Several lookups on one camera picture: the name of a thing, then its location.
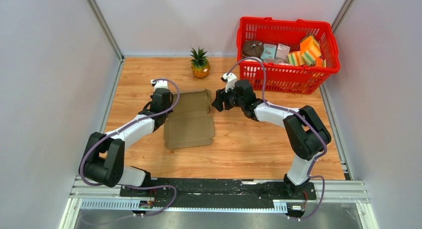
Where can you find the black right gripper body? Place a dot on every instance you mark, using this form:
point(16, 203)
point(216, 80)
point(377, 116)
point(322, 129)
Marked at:
point(230, 98)

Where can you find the brown cardboard box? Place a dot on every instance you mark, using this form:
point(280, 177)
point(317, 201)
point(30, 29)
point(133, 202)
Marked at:
point(191, 122)

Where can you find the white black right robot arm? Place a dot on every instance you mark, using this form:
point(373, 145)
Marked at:
point(307, 135)

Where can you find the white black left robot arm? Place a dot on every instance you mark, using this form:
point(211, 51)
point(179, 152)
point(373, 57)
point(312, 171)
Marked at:
point(103, 159)

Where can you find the teal small box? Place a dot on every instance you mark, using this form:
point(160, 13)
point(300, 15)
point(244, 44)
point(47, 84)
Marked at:
point(269, 51)

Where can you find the grey small box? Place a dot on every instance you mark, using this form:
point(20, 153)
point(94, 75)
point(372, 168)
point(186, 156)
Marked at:
point(282, 52)

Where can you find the toy pineapple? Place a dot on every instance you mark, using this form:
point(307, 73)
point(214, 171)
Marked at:
point(199, 63)

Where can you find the red plastic basket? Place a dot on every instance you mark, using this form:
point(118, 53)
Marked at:
point(284, 78)

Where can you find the brown round object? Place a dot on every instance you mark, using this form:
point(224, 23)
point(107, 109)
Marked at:
point(252, 48)

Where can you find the striped yellow green sponge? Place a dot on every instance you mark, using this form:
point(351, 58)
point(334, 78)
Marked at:
point(295, 58)

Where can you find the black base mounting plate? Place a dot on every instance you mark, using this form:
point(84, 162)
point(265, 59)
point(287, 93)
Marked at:
point(212, 193)

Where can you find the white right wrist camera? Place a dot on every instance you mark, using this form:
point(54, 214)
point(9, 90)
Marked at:
point(230, 80)

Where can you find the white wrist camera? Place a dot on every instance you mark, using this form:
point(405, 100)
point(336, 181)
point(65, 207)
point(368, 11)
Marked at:
point(159, 84)
point(230, 80)

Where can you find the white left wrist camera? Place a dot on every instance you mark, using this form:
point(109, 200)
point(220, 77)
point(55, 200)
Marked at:
point(159, 84)

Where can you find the aluminium corner rail left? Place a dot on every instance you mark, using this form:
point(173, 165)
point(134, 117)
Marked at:
point(105, 28)

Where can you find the aluminium corner rail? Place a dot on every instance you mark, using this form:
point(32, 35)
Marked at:
point(341, 14)
point(105, 28)

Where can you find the aluminium corner rail right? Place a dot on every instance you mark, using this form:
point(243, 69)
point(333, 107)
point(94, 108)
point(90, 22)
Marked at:
point(341, 14)

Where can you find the aluminium base frame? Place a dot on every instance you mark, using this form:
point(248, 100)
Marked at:
point(317, 191)

